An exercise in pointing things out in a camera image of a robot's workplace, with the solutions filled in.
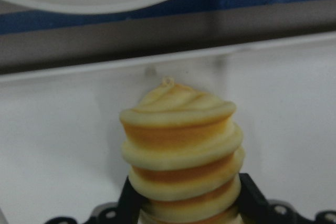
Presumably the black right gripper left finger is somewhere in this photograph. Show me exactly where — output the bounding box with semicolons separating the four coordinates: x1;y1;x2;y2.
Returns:
41;176;144;224

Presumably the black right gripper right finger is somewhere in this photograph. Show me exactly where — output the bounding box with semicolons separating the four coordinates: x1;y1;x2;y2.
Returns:
237;173;335;223

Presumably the striped bread roll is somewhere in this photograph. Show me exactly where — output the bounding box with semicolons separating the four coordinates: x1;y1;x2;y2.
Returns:
120;78;245;223

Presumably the white rectangular tray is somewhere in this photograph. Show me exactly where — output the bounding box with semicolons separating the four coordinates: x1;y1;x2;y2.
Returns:
1;33;335;223

